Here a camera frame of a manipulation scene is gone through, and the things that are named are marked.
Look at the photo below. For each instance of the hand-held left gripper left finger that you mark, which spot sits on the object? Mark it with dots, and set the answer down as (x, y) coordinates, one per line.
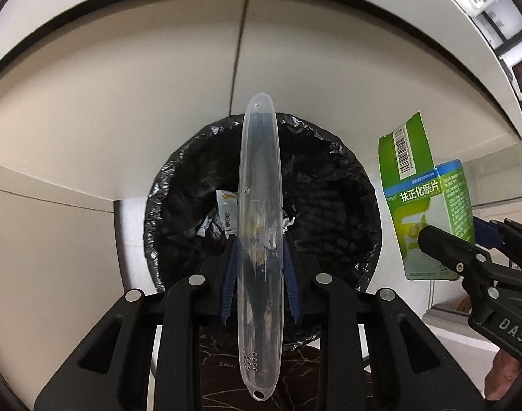
(228, 282)

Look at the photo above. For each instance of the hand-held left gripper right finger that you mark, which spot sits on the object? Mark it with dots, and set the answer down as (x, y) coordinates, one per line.
(293, 282)

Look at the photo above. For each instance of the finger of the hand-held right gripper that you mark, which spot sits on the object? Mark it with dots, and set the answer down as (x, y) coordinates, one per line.
(485, 232)
(449, 250)

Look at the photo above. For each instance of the green medicine box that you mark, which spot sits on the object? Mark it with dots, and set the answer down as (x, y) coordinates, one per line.
(415, 205)

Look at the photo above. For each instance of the small wrappers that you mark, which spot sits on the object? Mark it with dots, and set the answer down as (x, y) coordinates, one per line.
(226, 212)

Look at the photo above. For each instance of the trash bin with black bag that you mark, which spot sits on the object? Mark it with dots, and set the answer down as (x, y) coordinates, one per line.
(329, 205)

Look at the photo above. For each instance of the clear plastic toothbrush case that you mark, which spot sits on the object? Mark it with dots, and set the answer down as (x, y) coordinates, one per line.
(261, 158)

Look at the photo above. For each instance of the person's right hand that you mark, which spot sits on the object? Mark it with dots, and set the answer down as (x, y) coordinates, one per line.
(500, 376)

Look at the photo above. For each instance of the beige cabinet door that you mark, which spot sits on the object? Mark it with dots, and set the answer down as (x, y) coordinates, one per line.
(115, 115)
(350, 72)

